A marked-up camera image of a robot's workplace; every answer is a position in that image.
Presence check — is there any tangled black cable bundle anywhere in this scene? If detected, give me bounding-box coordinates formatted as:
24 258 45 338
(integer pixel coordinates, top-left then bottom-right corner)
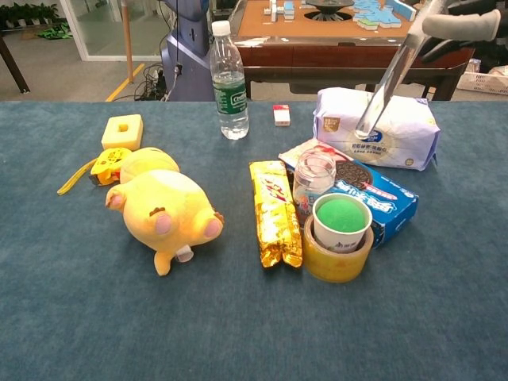
133 62 170 102

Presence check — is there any white paper cup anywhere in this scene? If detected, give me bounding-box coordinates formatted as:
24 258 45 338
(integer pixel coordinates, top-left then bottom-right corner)
311 192 374 254

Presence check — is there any green potted plants row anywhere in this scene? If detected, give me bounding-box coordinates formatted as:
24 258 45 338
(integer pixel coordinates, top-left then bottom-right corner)
0 2 61 28

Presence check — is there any white tissue pack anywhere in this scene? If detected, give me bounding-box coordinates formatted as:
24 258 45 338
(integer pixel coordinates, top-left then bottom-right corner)
313 87 442 172

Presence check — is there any blue felt table mat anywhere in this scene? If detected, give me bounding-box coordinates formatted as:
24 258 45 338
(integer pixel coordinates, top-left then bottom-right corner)
0 100 508 381

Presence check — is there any clear glass jar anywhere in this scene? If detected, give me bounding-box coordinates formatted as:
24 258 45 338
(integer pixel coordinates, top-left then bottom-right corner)
292 152 338 229

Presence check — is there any small red white box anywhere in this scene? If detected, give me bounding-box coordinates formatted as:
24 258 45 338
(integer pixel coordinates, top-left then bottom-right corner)
272 104 292 128

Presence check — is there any clear plastic tube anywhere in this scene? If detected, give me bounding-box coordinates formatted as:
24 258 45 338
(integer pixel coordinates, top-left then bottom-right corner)
353 0 449 140

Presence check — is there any yellowish clear tape roll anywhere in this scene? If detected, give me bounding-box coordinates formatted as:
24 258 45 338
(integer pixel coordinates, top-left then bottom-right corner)
302 215 375 284

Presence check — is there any green cloth pile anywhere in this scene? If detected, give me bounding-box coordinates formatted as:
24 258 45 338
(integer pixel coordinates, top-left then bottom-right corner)
37 22 75 40

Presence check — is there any blue robot pedestal base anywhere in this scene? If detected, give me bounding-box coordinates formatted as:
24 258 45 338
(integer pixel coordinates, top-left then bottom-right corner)
160 0 218 102

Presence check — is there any black mahjong table centre disk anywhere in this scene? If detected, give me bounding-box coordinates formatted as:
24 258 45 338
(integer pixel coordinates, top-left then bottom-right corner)
303 0 356 21

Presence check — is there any white pink snack packet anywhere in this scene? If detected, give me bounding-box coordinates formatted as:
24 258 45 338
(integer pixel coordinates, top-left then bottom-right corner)
278 138 355 172

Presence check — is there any yellow sponge block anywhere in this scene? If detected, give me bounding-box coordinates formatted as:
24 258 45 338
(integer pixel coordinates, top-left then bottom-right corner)
100 114 144 152

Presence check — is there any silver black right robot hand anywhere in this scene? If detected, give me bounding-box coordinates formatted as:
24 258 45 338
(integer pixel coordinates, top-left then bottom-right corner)
420 0 508 65

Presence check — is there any brown mahjong table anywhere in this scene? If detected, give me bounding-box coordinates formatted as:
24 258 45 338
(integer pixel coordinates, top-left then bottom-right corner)
232 0 477 102

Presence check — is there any wooden pole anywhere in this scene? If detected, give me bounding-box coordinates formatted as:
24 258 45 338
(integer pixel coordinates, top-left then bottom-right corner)
120 0 135 85

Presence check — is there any yellow tape measure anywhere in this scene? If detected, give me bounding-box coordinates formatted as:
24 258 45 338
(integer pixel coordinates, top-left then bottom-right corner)
56 146 134 197

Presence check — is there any blue Oreo cookie box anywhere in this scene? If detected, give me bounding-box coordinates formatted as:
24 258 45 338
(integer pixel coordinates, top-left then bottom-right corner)
329 159 420 251

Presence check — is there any dark table leg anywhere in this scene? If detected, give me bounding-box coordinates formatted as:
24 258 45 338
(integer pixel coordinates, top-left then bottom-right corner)
0 33 32 94

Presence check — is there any white plastic basket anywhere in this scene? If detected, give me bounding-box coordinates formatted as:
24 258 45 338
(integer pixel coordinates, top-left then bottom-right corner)
456 58 508 96

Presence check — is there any yellow plush chick toy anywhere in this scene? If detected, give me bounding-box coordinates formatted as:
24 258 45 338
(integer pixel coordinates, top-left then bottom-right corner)
104 146 225 277

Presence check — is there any gold foil snack packet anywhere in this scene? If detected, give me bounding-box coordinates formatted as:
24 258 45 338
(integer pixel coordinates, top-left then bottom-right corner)
248 160 304 270

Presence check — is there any clear plastic water bottle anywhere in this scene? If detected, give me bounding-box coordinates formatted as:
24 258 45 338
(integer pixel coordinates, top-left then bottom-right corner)
209 20 251 141

